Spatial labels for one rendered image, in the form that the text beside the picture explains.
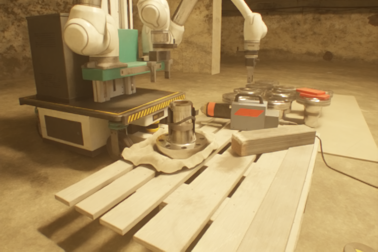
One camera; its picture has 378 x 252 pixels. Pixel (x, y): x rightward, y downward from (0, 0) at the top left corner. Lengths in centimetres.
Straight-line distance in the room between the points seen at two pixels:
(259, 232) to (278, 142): 64
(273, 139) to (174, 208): 64
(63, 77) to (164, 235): 115
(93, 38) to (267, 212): 93
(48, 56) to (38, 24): 20
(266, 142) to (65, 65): 119
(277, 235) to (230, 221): 15
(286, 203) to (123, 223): 53
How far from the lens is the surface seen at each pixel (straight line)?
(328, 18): 1007
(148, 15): 110
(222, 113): 162
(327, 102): 216
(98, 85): 160
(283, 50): 1020
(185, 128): 122
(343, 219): 124
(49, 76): 178
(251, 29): 153
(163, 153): 122
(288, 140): 138
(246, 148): 125
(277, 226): 83
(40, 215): 125
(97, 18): 119
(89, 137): 150
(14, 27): 600
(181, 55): 556
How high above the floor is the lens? 68
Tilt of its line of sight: 15 degrees down
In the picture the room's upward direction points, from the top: straight up
